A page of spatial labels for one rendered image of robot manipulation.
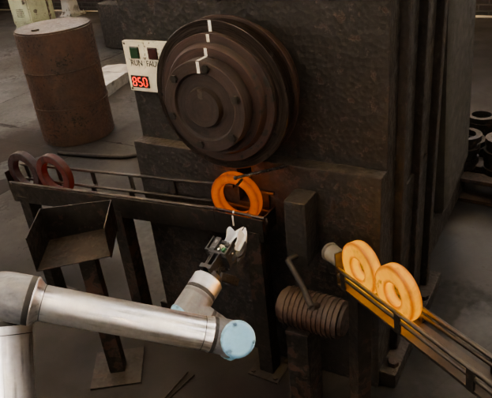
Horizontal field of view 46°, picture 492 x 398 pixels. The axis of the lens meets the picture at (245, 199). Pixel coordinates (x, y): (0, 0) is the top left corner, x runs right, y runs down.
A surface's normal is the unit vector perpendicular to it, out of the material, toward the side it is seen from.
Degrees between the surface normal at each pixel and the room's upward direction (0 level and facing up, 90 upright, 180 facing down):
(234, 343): 56
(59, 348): 1
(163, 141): 0
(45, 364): 1
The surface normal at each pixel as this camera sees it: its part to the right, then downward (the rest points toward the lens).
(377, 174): -0.10, -0.87
